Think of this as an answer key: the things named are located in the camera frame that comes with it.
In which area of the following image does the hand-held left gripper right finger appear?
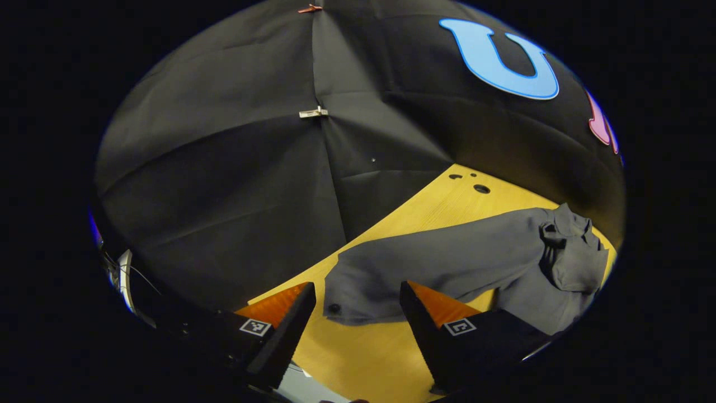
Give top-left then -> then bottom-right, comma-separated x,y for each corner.
399,280 -> 554,396

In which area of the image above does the black backdrop cloth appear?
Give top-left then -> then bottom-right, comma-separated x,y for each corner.
92,0 -> 626,314

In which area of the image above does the grey button shirt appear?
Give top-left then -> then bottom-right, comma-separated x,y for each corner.
323,203 -> 609,336

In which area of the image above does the white rimmed dark object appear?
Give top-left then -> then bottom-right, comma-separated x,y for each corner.
101,246 -> 164,331

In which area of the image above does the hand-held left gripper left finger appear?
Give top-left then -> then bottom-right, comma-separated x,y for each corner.
190,281 -> 317,391

